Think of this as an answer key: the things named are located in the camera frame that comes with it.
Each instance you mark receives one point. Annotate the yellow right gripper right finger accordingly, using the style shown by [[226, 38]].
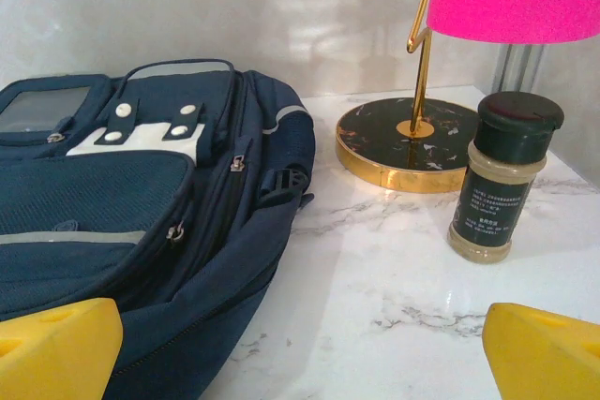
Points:
[[548, 362]]

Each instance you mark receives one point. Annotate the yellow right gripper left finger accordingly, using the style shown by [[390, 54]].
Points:
[[56, 358]]

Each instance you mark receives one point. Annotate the navy blue backpack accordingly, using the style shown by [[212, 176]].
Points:
[[140, 212]]

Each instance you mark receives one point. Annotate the spice bottle with dark lid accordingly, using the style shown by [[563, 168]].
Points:
[[497, 184]]

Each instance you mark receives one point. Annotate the aluminium frame post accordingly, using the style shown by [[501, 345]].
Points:
[[520, 67]]

